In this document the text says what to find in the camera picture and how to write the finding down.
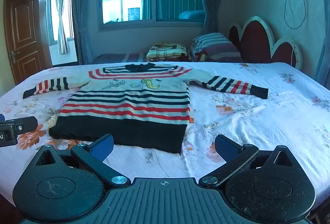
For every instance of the teal cloth bundle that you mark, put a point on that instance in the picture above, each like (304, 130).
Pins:
(192, 14)

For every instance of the striped knit sweater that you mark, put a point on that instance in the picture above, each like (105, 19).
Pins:
(123, 100)

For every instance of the brown wooden door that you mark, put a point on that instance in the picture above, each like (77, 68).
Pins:
(25, 36)

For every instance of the red scalloped headboard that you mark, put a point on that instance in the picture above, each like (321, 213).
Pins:
(257, 38)

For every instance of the white tied curtain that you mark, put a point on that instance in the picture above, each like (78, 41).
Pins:
(61, 20)

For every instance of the white pink floral cloth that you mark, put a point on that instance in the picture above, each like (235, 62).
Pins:
(257, 123)

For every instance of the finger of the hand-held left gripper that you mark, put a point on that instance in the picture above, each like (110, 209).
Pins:
(25, 124)

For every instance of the striped pillow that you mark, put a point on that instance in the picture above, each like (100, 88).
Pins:
(216, 46)

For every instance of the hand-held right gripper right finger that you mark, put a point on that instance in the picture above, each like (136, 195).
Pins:
(223, 145)

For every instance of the red yellow patterned pillow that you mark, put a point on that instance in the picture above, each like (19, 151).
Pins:
(167, 52)

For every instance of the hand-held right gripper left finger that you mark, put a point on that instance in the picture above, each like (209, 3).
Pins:
(103, 148)

